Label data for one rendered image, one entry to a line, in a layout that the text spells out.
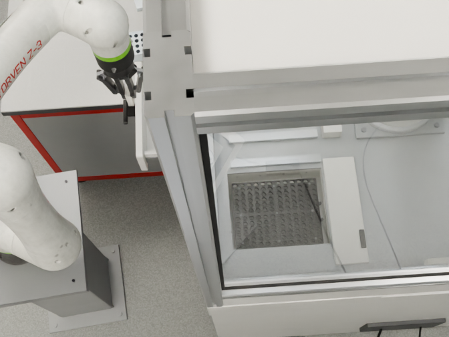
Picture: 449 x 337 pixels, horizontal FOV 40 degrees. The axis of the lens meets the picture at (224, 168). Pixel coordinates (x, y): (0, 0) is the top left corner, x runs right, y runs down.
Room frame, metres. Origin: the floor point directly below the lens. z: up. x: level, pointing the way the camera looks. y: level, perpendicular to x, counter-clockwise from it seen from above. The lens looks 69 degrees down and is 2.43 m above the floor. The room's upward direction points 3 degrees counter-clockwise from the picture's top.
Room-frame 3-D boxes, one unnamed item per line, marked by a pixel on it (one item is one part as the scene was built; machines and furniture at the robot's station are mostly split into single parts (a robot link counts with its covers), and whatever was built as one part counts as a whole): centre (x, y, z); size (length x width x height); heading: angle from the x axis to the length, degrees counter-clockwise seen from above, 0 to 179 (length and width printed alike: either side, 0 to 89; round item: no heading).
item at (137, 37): (1.05, 0.27, 0.78); 0.12 x 0.08 x 0.04; 96
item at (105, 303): (0.45, 0.57, 0.38); 0.30 x 0.30 x 0.76; 7
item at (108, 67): (0.80, 0.25, 1.16); 0.12 x 0.09 x 0.06; 0
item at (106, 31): (0.80, 0.25, 1.26); 0.13 x 0.11 x 0.14; 61
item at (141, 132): (0.76, 0.22, 0.87); 0.29 x 0.02 x 0.11; 0
